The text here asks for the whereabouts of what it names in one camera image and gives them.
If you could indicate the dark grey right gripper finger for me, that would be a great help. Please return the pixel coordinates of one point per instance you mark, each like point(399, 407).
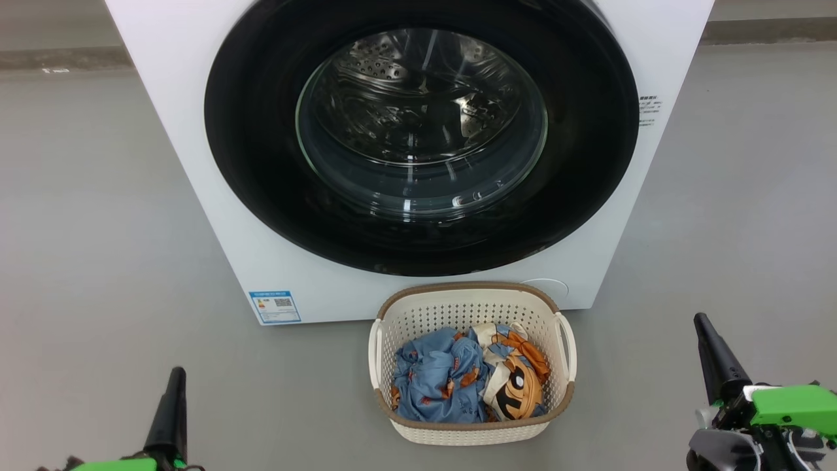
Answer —
point(719, 366)

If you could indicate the blue printed garment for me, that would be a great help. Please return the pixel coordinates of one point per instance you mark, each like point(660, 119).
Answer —
point(431, 379)

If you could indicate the black round glass washer door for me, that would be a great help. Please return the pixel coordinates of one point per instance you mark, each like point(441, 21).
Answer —
point(261, 163)

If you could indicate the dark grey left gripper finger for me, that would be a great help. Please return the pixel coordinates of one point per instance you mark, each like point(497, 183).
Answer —
point(170, 425)

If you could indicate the blue energy label sticker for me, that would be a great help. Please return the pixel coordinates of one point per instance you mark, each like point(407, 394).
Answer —
point(274, 307)

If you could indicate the cream laundry basket brown rim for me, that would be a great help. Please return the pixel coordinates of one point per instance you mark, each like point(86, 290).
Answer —
point(471, 432)

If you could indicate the stainless steel washing machine drum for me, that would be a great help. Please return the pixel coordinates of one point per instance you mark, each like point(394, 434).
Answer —
point(418, 85)

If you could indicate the round white filter cover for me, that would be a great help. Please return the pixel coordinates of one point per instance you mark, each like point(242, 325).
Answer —
point(554, 288)

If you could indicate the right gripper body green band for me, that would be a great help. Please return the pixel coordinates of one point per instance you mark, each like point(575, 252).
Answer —
point(791, 405)

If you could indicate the white and orange printed garment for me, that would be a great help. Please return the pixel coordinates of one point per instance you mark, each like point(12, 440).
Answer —
point(516, 392)

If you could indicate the white front-load washing machine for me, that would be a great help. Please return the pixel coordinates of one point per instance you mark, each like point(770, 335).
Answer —
point(314, 294)

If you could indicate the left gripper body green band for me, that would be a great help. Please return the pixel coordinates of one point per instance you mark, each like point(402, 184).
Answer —
point(124, 465)

